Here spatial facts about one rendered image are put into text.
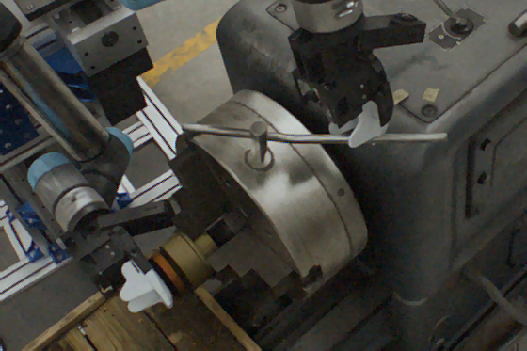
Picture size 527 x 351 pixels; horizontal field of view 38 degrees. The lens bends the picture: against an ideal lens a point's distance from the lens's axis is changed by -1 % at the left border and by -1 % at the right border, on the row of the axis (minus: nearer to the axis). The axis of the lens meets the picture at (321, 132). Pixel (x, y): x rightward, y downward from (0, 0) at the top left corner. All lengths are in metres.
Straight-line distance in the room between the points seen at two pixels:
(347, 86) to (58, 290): 1.58
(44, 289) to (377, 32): 1.64
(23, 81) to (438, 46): 0.65
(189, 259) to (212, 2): 2.24
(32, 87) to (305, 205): 0.50
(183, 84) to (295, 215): 1.95
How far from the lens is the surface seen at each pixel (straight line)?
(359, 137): 0.92
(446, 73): 1.07
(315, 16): 0.79
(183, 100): 2.88
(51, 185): 1.27
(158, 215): 1.18
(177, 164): 1.10
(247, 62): 1.19
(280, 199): 1.02
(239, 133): 0.97
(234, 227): 1.20
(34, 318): 2.28
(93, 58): 1.52
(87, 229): 1.22
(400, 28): 0.89
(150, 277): 1.12
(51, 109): 1.31
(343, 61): 0.85
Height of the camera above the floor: 2.03
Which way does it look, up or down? 50 degrees down
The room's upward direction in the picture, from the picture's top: 10 degrees counter-clockwise
